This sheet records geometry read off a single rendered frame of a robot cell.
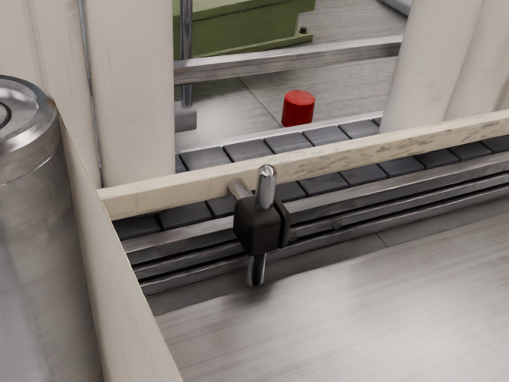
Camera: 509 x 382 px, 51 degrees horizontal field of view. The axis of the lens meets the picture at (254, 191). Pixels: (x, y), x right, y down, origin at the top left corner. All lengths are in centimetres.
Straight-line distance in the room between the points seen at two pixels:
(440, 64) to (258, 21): 35
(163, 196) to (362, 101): 36
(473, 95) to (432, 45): 8
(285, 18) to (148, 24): 47
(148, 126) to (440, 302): 21
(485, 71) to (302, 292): 26
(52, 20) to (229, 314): 19
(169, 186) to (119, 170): 3
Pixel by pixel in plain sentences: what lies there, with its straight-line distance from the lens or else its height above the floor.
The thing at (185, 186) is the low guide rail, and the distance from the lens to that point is 35.
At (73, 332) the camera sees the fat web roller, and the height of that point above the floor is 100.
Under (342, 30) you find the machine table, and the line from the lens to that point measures 86.
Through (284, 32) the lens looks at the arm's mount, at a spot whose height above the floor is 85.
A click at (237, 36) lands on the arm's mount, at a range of 73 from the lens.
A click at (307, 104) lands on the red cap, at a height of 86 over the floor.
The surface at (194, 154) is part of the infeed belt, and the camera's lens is 44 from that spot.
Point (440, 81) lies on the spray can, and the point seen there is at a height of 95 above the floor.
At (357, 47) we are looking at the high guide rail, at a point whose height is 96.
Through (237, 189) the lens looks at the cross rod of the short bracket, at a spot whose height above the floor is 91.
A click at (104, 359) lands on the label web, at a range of 19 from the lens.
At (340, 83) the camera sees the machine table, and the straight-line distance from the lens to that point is 69.
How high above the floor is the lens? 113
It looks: 38 degrees down
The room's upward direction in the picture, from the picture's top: 6 degrees clockwise
